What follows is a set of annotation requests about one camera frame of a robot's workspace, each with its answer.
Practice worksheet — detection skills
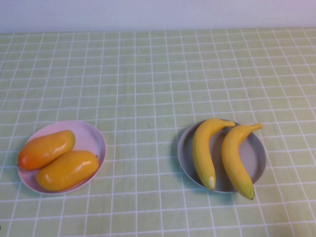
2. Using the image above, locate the strongly curved yellow banana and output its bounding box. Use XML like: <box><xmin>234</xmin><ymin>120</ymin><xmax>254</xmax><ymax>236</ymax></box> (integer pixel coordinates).
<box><xmin>192</xmin><ymin>118</ymin><xmax>237</xmax><ymax>191</ymax></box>

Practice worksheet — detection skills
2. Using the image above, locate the slightly curved yellow banana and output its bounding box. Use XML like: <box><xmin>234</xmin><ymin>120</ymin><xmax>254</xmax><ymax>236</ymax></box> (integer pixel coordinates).
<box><xmin>221</xmin><ymin>122</ymin><xmax>264</xmax><ymax>200</ymax></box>

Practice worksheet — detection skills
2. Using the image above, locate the yellow-orange mango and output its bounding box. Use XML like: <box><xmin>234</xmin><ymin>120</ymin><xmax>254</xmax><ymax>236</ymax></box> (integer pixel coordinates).
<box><xmin>36</xmin><ymin>150</ymin><xmax>99</xmax><ymax>192</ymax></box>

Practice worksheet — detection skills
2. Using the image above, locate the orange mango with reddish end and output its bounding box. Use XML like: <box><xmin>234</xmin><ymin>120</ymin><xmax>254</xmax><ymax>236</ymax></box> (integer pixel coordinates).
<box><xmin>18</xmin><ymin>130</ymin><xmax>76</xmax><ymax>171</ymax></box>

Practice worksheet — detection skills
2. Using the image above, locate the pink round plate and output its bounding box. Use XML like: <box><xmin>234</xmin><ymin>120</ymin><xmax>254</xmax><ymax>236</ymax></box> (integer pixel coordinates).
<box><xmin>17</xmin><ymin>120</ymin><xmax>107</xmax><ymax>195</ymax></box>

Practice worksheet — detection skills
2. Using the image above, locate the blue-grey round plate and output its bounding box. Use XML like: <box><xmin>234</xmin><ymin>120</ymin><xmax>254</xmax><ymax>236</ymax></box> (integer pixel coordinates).
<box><xmin>177</xmin><ymin>120</ymin><xmax>267</xmax><ymax>193</ymax></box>

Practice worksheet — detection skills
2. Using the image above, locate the green checked tablecloth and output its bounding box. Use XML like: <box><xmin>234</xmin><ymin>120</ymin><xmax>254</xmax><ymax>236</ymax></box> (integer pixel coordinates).
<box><xmin>0</xmin><ymin>27</ymin><xmax>316</xmax><ymax>237</ymax></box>

